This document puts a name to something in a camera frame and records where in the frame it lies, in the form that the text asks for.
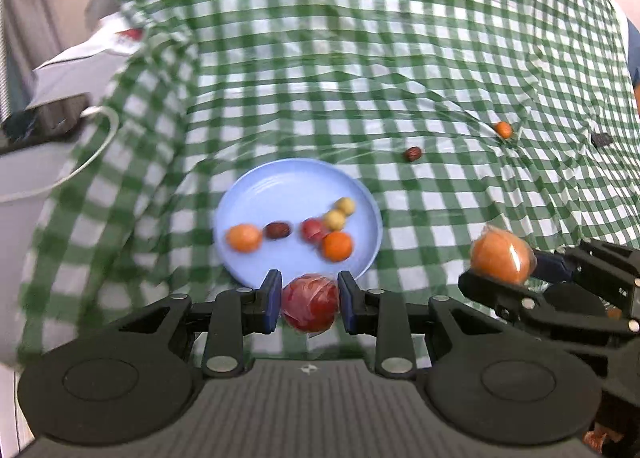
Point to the green white checkered tablecloth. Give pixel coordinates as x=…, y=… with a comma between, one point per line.
x=219, y=87

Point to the plastic-wrapped orange tangerine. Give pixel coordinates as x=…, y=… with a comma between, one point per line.
x=500, y=254

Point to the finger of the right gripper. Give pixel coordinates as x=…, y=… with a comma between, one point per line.
x=533, y=311
x=554, y=267

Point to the red apple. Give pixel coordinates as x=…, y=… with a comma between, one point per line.
x=309, y=303

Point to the black remote control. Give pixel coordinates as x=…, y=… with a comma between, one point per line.
x=599, y=140

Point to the yellow-brown round fruit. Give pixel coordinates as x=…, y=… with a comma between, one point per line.
x=346, y=205

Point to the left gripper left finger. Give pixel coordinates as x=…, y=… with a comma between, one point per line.
x=233, y=315

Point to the red fruit on plate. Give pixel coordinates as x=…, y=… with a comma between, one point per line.
x=313, y=230

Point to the orange fruit on plate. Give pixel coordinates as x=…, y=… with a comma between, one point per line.
x=337, y=246

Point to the white paper with red print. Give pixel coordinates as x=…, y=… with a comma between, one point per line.
x=114, y=35

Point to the dark red jujube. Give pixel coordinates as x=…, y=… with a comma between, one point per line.
x=413, y=153
x=277, y=230

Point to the small yellow fruit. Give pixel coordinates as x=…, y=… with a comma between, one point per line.
x=334, y=220

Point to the black smartphone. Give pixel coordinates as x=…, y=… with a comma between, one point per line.
x=54, y=121

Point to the blue round plate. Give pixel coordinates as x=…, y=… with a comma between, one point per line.
x=292, y=191

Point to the bright orange tangerine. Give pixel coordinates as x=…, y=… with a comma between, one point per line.
x=504, y=130

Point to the small orange on plate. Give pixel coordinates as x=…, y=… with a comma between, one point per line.
x=244, y=238

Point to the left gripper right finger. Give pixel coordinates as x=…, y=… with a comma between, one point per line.
x=381, y=314

